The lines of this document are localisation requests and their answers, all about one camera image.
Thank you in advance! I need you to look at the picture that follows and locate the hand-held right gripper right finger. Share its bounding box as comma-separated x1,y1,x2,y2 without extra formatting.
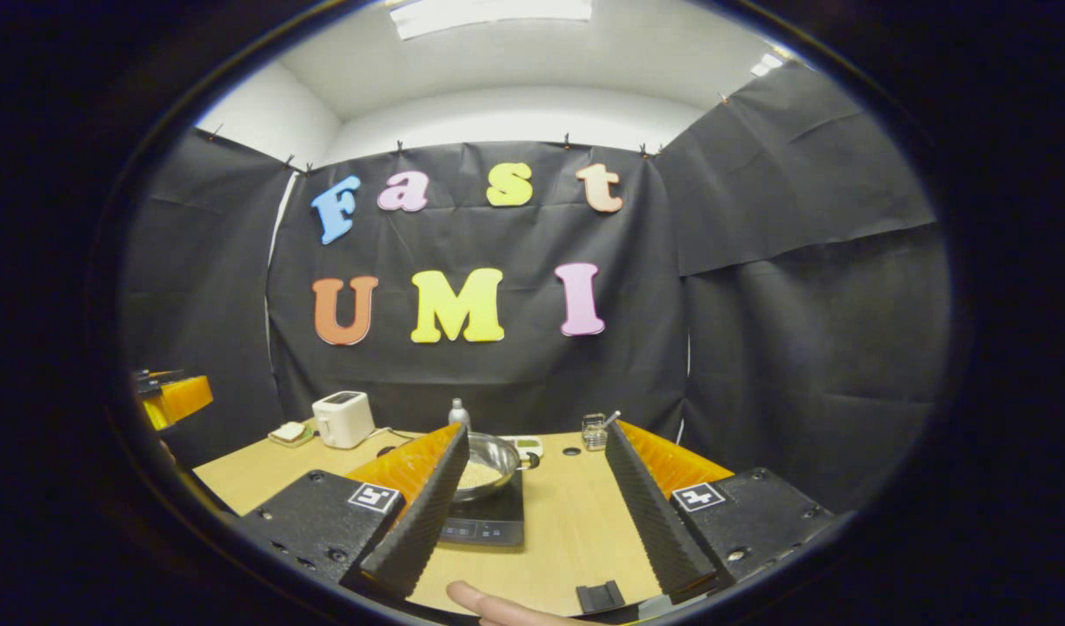
603,420,837,605

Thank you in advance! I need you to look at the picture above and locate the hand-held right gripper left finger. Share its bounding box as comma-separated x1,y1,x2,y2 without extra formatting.
236,424,472,603

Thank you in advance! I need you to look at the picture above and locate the black induction cooktop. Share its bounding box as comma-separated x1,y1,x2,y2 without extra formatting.
436,469,526,549

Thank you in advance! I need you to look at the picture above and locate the pile of soybeans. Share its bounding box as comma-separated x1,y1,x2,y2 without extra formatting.
456,461,504,490

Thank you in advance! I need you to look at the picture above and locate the stainless steel pot black handle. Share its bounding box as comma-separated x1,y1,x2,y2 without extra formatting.
452,432,542,505

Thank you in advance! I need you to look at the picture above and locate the white toaster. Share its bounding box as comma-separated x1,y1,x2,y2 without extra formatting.
312,390,376,450

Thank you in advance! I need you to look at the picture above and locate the large ceiling light panel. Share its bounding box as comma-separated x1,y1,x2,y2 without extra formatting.
389,0,594,40

